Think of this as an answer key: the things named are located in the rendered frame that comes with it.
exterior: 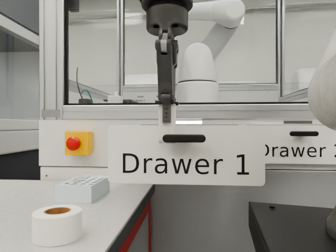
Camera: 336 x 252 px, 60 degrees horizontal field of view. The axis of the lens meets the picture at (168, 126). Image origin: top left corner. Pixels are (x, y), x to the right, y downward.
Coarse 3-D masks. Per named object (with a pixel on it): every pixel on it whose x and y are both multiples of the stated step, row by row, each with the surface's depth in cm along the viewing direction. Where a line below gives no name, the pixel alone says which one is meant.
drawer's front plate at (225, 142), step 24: (120, 144) 55; (144, 144) 54; (168, 144) 54; (192, 144) 54; (216, 144) 53; (240, 144) 53; (264, 144) 52; (120, 168) 55; (168, 168) 54; (192, 168) 54; (216, 168) 53; (240, 168) 53; (264, 168) 52
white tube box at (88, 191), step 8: (96, 176) 75; (104, 176) 74; (56, 184) 64; (64, 184) 65; (80, 184) 65; (88, 184) 65; (96, 184) 66; (104, 184) 71; (56, 192) 63; (64, 192) 63; (72, 192) 63; (80, 192) 63; (88, 192) 62; (96, 192) 66; (104, 192) 71; (56, 200) 63; (64, 200) 63; (72, 200) 63; (80, 200) 63; (88, 200) 62
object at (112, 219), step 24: (0, 192) 72; (24, 192) 72; (48, 192) 72; (120, 192) 72; (144, 192) 72; (0, 216) 53; (24, 216) 53; (96, 216) 53; (120, 216) 53; (144, 216) 75; (0, 240) 42; (24, 240) 42; (96, 240) 42; (120, 240) 47; (144, 240) 76
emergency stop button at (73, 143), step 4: (72, 136) 83; (68, 140) 83; (72, 140) 83; (76, 140) 83; (68, 144) 83; (72, 144) 83; (76, 144) 83; (68, 148) 83; (72, 148) 83; (76, 148) 83
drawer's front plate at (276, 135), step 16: (272, 128) 83; (288, 128) 83; (304, 128) 82; (320, 128) 82; (272, 144) 83; (288, 144) 83; (304, 144) 82; (320, 144) 82; (272, 160) 83; (288, 160) 83; (304, 160) 82; (320, 160) 82
